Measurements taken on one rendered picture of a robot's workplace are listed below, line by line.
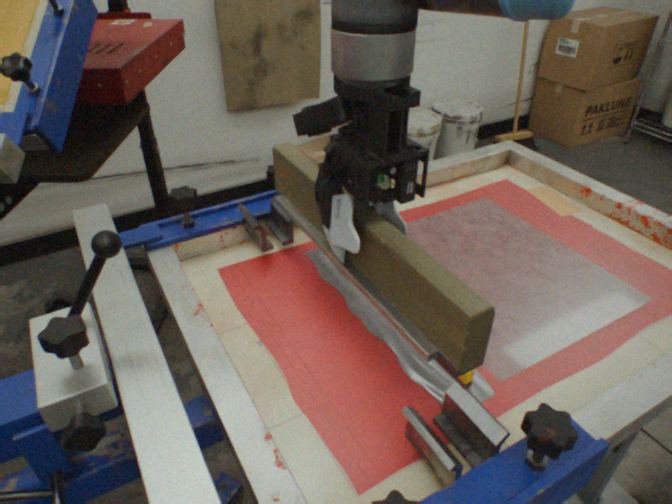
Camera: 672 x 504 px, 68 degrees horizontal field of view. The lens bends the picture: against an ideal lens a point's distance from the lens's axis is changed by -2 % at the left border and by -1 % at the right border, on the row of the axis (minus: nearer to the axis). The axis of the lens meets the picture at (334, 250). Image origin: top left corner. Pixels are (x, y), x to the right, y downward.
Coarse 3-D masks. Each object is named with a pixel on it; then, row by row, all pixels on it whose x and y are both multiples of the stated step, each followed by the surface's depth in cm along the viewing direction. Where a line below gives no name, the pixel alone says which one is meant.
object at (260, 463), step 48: (576, 192) 93; (192, 240) 77; (240, 240) 82; (192, 288) 68; (192, 336) 60; (240, 384) 54; (624, 384) 54; (240, 432) 49; (624, 432) 51; (288, 480) 45
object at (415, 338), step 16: (288, 208) 68; (304, 224) 65; (320, 240) 62; (336, 256) 59; (352, 272) 56; (368, 288) 54; (384, 304) 52; (400, 320) 50; (416, 336) 48; (432, 352) 46
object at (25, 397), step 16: (0, 384) 48; (16, 384) 48; (32, 384) 48; (0, 400) 46; (16, 400) 46; (32, 400) 46; (0, 416) 45; (16, 416) 45; (32, 416) 45; (112, 416) 50; (0, 432) 44; (16, 432) 45; (0, 448) 45; (16, 448) 46
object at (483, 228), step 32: (480, 192) 96; (512, 192) 97; (416, 224) 87; (448, 224) 87; (480, 224) 87; (512, 224) 87; (544, 224) 87; (576, 224) 87; (288, 256) 79; (448, 256) 79; (480, 256) 79; (512, 256) 79; (256, 288) 73; (288, 288) 73; (320, 288) 73; (256, 320) 67; (288, 320) 67; (320, 320) 67; (352, 320) 67
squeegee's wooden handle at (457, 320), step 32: (288, 160) 66; (288, 192) 69; (320, 224) 63; (384, 224) 53; (352, 256) 57; (384, 256) 51; (416, 256) 48; (384, 288) 53; (416, 288) 47; (448, 288) 44; (416, 320) 49; (448, 320) 44; (480, 320) 42; (448, 352) 45; (480, 352) 45
